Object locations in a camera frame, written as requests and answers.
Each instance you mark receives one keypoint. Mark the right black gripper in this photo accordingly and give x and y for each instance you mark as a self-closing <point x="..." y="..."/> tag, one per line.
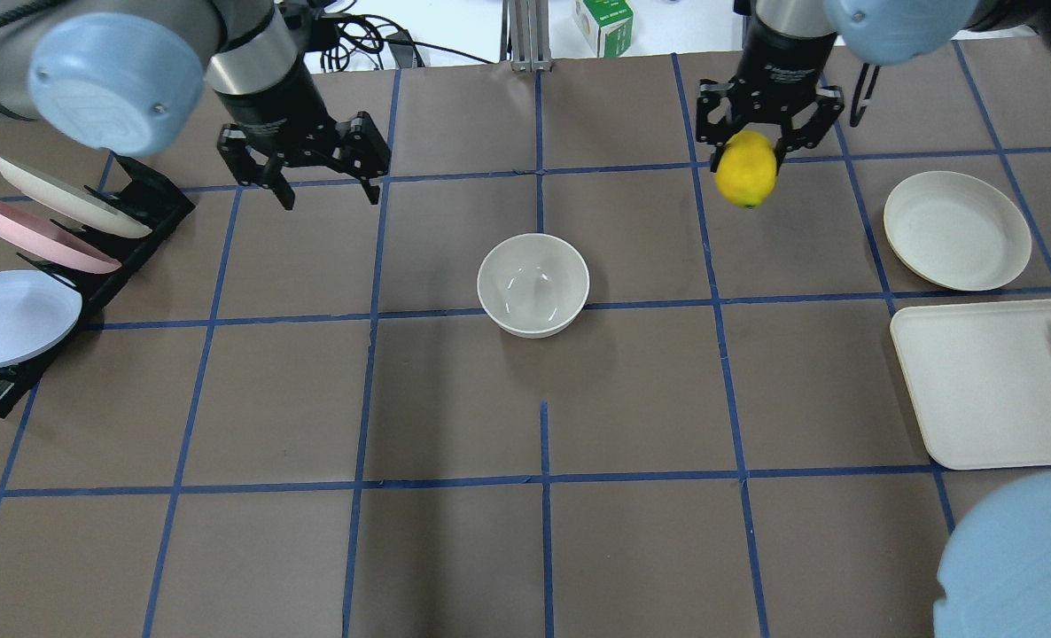
<point x="777" y="69"/>

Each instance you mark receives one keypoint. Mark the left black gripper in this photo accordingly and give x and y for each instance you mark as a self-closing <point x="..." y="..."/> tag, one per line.
<point x="276" y="106"/>

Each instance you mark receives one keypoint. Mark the yellow lemon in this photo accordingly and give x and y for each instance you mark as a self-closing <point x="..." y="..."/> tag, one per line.
<point x="747" y="170"/>

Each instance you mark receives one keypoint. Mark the white ceramic bowl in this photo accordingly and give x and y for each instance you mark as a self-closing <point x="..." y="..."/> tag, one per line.
<point x="533" y="285"/>

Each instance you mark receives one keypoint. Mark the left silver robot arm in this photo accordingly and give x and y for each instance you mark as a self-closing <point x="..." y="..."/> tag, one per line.
<point x="125" y="76"/>

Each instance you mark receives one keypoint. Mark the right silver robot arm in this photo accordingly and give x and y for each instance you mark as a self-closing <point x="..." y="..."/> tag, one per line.
<point x="785" y="48"/>

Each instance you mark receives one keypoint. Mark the black dish rack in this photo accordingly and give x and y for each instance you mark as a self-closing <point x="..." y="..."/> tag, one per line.
<point x="74" y="272"/>

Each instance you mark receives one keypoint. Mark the green white box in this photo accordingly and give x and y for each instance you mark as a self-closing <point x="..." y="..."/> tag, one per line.
<point x="608" y="26"/>

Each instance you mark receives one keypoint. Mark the round cream plate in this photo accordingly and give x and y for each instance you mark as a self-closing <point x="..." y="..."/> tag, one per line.
<point x="957" y="231"/>

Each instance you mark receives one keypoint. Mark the cream plate in rack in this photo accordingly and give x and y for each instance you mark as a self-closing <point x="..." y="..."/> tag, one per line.
<point x="72" y="201"/>

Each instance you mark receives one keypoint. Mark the pink plate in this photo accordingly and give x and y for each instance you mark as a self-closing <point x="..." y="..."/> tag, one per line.
<point x="46" y="240"/>

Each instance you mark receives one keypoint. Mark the white rectangular tray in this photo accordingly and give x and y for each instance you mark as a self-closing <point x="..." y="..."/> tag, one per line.
<point x="979" y="379"/>

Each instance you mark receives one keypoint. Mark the light blue plate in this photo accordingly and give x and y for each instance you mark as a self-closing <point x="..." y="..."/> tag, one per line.
<point x="36" y="312"/>

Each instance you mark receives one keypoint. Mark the aluminium frame post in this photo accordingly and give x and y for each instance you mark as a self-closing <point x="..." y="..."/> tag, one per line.
<point x="525" y="36"/>

